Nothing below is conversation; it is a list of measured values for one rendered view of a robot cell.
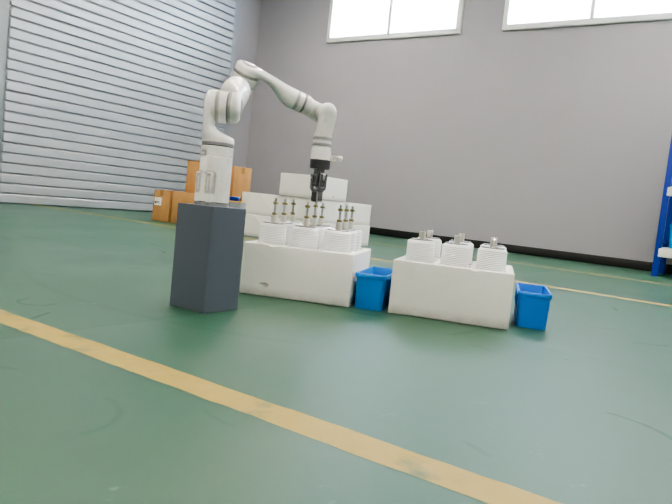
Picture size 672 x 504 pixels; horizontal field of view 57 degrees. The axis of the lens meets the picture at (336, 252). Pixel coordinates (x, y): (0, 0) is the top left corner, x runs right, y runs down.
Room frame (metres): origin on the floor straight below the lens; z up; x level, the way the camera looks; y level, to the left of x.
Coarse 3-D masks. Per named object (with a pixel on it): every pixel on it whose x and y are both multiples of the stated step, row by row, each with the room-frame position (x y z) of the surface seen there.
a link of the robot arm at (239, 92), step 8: (232, 80) 1.94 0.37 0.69; (240, 80) 1.96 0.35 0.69; (224, 88) 1.92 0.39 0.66; (232, 88) 1.89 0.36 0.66; (240, 88) 1.88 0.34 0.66; (248, 88) 1.98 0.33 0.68; (232, 96) 1.76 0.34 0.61; (240, 96) 1.79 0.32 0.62; (248, 96) 1.96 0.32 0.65; (232, 104) 1.75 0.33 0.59; (240, 104) 1.77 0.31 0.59; (232, 112) 1.75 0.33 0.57; (240, 112) 1.77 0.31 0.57; (232, 120) 1.77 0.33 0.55
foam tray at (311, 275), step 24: (264, 264) 2.11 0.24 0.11; (288, 264) 2.09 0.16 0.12; (312, 264) 2.08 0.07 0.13; (336, 264) 2.06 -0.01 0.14; (360, 264) 2.21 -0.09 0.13; (240, 288) 2.13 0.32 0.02; (264, 288) 2.11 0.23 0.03; (288, 288) 2.09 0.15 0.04; (312, 288) 2.08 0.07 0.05; (336, 288) 2.06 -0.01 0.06
